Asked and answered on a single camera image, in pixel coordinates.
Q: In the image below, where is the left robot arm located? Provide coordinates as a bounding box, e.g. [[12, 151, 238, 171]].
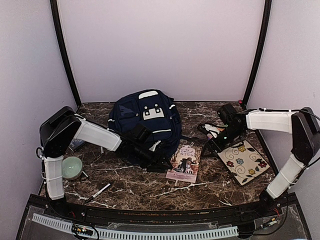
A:
[[35, 106, 172, 218]]

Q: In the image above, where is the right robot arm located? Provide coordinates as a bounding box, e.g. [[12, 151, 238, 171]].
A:
[[204, 104, 320, 217]]

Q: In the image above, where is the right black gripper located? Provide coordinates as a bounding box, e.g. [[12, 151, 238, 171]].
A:
[[201, 125, 244, 158]]

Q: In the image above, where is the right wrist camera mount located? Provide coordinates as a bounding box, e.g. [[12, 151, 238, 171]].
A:
[[197, 123, 221, 136]]

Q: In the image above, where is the navy blue backpack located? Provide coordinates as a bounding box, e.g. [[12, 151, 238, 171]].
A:
[[108, 89, 182, 160]]

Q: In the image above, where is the black capped white marker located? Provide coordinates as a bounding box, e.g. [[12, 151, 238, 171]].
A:
[[85, 183, 111, 204]]

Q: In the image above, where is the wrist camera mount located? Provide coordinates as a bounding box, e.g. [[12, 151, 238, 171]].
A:
[[197, 123, 221, 136], [149, 140, 162, 152]]

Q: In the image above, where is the pink highlighter pen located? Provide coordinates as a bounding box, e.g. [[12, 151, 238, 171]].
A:
[[207, 132, 218, 140]]

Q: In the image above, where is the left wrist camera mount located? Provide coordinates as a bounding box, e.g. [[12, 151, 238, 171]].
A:
[[149, 140, 162, 152]]

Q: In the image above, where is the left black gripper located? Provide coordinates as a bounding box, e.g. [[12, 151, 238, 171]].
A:
[[131, 142, 172, 172]]

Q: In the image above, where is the small green circuit board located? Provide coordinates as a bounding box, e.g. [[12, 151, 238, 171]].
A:
[[71, 224, 93, 235]]

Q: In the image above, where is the black front rail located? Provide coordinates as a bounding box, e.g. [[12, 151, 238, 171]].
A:
[[66, 202, 258, 224]]

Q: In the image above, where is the right black frame post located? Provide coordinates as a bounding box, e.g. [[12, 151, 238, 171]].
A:
[[240, 0, 272, 109]]

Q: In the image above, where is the black frame post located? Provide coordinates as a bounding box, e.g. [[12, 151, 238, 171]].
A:
[[240, 0, 272, 109], [49, 0, 82, 108]]

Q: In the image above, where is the pink Taming of Shrew book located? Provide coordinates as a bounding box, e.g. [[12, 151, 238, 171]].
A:
[[165, 144, 202, 184]]

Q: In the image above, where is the white slotted cable duct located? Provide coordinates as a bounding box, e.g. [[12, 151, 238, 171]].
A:
[[31, 213, 239, 240]]

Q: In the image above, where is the dark blue hardcover book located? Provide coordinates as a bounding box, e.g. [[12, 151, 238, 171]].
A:
[[68, 139, 86, 152]]

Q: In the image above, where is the left black frame post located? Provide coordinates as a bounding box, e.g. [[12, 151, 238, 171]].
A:
[[49, 0, 82, 108]]

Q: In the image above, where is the floral square ceramic plate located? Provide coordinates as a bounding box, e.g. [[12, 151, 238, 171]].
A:
[[217, 140, 270, 186]]

